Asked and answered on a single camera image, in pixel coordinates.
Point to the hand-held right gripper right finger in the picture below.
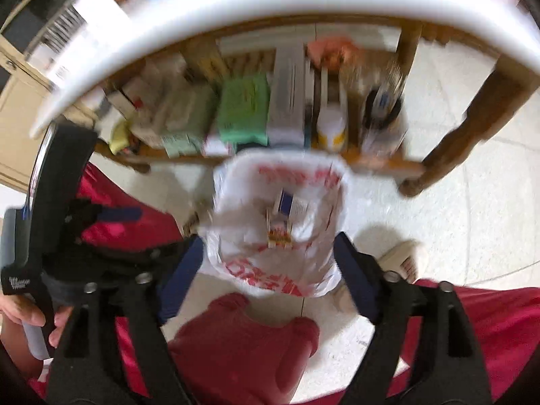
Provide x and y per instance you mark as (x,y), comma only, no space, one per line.
(356,278)

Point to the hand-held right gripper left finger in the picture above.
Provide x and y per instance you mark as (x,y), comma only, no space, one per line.
(181,278)

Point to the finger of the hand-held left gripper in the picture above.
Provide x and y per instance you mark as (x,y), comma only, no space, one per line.
(126,261)
(120,214)

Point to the white plastic trash bag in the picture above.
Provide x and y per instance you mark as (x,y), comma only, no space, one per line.
(236,228)

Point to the gold box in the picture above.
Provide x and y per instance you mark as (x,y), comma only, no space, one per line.
(279,232)

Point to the white and blue box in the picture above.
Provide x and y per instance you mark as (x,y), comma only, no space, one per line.
(291,204)

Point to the person's left forearm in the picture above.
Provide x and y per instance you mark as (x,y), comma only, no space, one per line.
(12,354)

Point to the person's left hand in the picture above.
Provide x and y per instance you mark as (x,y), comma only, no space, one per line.
(21,310)

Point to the person's right slipper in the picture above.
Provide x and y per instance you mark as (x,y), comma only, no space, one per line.
(398,257)

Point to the beige wooden window partition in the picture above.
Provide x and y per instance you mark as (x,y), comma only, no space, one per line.
(17,135)

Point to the yellow object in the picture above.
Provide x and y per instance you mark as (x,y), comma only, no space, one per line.
(119,137)

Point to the box with red label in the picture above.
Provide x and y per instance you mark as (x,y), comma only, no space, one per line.
(126,97)

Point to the pink and white packet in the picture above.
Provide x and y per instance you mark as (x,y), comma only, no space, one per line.
(217,145)

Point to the baby wipes pack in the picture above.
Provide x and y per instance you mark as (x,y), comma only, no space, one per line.
(190,114)

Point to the long white box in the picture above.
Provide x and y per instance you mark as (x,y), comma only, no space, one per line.
(88,29)

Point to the grey radiator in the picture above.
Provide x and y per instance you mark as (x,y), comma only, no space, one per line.
(63,25)

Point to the person's right leg pink pants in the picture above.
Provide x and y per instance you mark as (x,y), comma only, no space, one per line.
(498,325)

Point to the white pill bottle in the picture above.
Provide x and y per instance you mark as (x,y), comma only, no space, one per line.
(331,128)

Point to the green wipes pack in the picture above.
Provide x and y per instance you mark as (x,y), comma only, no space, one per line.
(244,109)

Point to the dark jar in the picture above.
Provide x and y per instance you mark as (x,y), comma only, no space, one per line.
(382,114)

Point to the white top wooden table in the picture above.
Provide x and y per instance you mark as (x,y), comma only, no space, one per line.
(464,135)

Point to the white carton box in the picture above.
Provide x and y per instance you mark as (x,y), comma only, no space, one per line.
(287,105)

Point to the orange plastic bag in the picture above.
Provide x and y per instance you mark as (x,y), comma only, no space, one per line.
(331,50)

